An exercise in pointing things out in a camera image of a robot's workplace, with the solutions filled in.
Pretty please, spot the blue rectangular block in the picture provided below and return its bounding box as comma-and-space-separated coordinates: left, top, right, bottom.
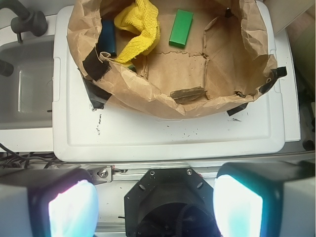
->
98, 20, 117, 57

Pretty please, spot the yellow green sponge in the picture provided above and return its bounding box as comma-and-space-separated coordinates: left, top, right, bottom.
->
127, 64, 137, 73

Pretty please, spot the gripper left finger translucent pad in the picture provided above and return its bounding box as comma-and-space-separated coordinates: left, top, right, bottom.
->
0, 168, 99, 237

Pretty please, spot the green rectangular block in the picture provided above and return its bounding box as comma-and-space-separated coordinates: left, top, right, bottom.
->
168, 9, 194, 48

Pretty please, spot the yellow microfiber cloth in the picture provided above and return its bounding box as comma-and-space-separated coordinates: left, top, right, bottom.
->
114, 0, 160, 64

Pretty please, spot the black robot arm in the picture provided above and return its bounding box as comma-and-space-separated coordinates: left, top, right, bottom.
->
0, 160, 316, 237

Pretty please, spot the grey toy sink basin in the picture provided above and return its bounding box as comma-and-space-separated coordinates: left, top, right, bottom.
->
0, 36, 54, 130

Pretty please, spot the brown wood chip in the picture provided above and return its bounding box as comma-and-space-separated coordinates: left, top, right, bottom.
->
170, 86, 206, 104

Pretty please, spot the aluminium extrusion rail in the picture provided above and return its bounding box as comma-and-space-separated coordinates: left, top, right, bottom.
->
51, 163, 220, 185

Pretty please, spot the gripper right finger translucent pad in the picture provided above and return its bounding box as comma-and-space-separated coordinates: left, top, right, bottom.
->
213, 161, 316, 237

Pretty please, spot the dark grey toy faucet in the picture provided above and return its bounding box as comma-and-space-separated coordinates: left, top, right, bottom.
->
0, 0, 48, 43

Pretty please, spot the brown paper bag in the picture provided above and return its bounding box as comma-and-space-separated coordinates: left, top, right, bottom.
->
67, 0, 277, 119

